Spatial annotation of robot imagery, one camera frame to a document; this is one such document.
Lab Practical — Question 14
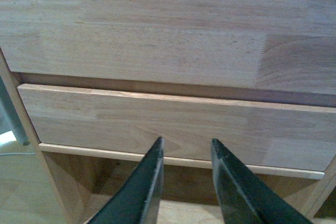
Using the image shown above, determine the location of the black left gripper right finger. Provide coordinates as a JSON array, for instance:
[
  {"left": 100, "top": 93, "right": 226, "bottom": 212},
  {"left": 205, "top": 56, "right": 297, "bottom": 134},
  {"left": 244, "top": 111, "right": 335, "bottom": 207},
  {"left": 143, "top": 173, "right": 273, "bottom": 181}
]
[{"left": 211, "top": 138, "right": 311, "bottom": 223}]

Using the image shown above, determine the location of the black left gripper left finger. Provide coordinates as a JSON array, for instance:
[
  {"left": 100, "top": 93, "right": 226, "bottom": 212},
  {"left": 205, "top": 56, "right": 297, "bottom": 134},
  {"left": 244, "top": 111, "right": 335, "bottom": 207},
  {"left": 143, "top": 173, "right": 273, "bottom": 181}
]
[{"left": 88, "top": 137, "right": 164, "bottom": 223}]

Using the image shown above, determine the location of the lower wooden drawer front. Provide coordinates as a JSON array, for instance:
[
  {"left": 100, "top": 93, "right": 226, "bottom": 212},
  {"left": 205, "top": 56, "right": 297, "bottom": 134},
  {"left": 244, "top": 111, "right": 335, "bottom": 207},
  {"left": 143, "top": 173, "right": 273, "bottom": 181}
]
[{"left": 18, "top": 84, "right": 335, "bottom": 172}]

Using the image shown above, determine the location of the wooden drawer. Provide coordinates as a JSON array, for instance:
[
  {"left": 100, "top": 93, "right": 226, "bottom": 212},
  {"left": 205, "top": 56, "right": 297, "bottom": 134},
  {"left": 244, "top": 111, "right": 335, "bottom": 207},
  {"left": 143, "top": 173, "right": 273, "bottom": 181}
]
[
  {"left": 1, "top": 0, "right": 335, "bottom": 94},
  {"left": 18, "top": 84, "right": 335, "bottom": 172}
]

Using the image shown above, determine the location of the wooden drawer cabinet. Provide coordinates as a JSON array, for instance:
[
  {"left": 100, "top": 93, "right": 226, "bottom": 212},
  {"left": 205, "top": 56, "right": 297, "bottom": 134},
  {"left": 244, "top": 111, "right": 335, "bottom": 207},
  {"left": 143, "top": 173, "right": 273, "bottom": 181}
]
[{"left": 1, "top": 0, "right": 335, "bottom": 223}]

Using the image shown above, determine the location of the grey metal leg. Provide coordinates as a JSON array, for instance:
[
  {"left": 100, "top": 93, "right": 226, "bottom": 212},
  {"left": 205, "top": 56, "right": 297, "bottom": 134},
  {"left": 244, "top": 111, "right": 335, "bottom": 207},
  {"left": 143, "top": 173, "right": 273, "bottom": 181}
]
[{"left": 1, "top": 79, "right": 30, "bottom": 146}]

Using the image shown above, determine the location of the upper wooden drawer front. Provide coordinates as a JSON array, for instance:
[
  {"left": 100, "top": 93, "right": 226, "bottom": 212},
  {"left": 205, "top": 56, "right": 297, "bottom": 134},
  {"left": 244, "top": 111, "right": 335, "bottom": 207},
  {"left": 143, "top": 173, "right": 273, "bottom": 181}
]
[{"left": 1, "top": 0, "right": 335, "bottom": 94}]

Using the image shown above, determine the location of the white cable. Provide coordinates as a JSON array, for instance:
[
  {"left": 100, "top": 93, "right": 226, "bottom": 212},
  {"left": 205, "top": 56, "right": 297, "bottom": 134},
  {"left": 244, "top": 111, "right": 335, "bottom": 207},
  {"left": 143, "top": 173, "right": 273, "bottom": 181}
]
[{"left": 0, "top": 151, "right": 35, "bottom": 156}]

